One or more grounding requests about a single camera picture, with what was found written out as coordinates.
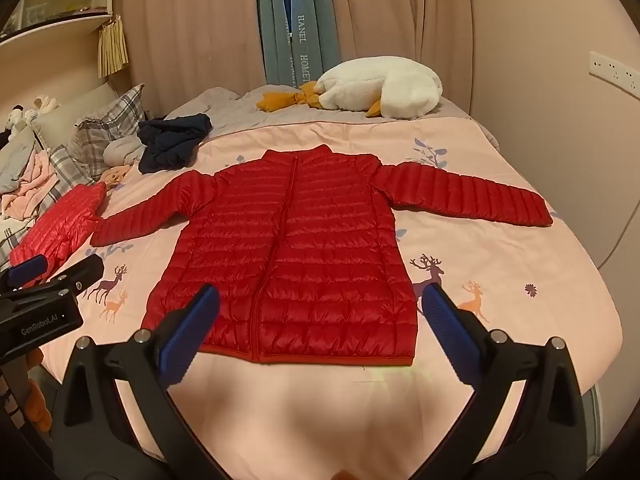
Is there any hanging straw tassel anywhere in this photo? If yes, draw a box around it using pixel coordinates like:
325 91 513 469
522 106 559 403
97 14 130 79

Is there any grey garment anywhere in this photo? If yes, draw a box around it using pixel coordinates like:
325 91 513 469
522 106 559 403
102 135 147 166

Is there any navy blue garment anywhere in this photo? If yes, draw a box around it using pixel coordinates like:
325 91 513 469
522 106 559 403
137 113 213 175

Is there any light red puffer jacket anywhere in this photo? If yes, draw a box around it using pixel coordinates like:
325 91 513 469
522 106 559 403
9 182 108 288

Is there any orange floor plush toy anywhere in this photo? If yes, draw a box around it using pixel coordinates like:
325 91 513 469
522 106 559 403
22 349 54 432

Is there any grey cloth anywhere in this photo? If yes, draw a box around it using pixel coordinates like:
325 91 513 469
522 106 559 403
0 135 37 195

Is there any striped mattress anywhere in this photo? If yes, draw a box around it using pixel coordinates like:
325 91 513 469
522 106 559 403
581 384 604 461

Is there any red down jacket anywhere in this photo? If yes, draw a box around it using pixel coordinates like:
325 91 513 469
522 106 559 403
90 144 554 366

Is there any black and white plush toy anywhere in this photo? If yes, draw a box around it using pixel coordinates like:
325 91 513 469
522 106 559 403
4 105 27 137

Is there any white wall socket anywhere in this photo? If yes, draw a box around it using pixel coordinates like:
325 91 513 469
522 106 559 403
589 51 640 95

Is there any white wall shelf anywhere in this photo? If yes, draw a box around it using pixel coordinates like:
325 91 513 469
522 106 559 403
0 0 124 63

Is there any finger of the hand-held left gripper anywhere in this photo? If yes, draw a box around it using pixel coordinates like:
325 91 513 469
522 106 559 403
0 254 49 292
0 254 106 308

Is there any cream plush toy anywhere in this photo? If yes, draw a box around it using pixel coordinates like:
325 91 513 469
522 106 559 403
25 95 60 122

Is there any pink clothes pile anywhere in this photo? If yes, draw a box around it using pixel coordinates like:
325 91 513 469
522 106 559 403
0 150 60 222

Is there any large plaid pillow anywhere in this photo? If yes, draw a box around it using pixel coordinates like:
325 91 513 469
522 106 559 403
67 83 147 166

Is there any pink deer printed blanket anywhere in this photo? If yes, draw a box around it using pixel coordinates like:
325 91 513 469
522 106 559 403
37 115 618 461

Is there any grey bed sheet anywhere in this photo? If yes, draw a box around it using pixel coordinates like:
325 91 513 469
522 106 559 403
165 85 501 150

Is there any pink curtain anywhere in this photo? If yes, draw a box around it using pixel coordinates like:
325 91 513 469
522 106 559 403
122 0 267 117
337 0 475 111

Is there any white goose plush toy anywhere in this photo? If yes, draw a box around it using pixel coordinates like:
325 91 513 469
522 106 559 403
257 57 445 121

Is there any blue curtain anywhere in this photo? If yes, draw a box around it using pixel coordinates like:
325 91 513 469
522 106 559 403
255 0 344 89

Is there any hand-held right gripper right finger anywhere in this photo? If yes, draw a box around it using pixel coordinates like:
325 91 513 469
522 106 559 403
415 283 592 480

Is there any small orange plush toy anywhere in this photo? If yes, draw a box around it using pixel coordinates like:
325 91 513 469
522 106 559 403
102 165 133 189

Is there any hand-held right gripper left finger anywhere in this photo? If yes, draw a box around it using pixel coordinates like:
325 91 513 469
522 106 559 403
50 284 222 480

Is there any beige headboard cushion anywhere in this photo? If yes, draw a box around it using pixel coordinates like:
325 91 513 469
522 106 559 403
30 82 119 147

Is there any small plaid pillow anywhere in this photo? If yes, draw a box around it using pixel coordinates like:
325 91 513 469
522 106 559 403
47 145 97 187

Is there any thin dark cable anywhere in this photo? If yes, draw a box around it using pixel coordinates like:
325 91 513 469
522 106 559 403
596 200 640 272

